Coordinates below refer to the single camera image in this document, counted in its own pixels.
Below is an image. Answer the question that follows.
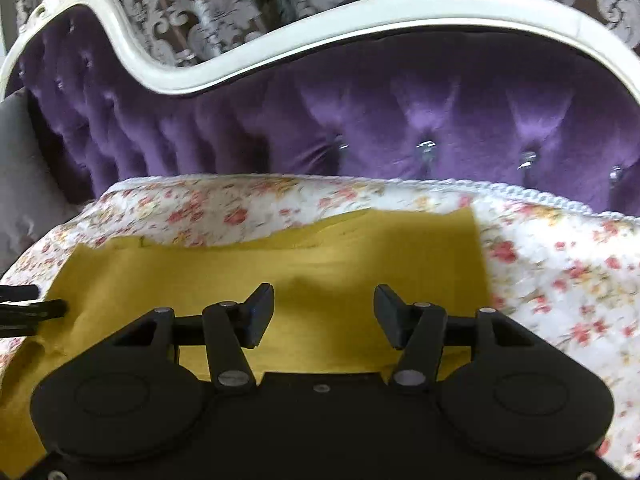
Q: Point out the purple tufted velvet headboard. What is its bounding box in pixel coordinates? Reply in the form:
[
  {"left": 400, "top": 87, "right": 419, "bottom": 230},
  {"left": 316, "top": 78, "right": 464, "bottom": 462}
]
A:
[{"left": 8, "top": 6, "right": 639, "bottom": 216}]

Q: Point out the floral bed cover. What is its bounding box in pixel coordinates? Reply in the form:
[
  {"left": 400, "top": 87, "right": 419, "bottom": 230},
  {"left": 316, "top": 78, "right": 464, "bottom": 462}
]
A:
[{"left": 2, "top": 176, "right": 639, "bottom": 479}]

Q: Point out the mustard yellow knit garment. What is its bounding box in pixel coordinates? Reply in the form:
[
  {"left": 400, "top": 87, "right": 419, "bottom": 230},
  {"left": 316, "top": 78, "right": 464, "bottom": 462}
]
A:
[{"left": 1, "top": 208, "right": 490, "bottom": 478}]

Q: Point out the grey satin pillow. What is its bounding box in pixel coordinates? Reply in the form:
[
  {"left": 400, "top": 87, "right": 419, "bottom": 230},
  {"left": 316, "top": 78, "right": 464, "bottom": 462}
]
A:
[{"left": 1, "top": 89, "right": 93, "bottom": 272}]

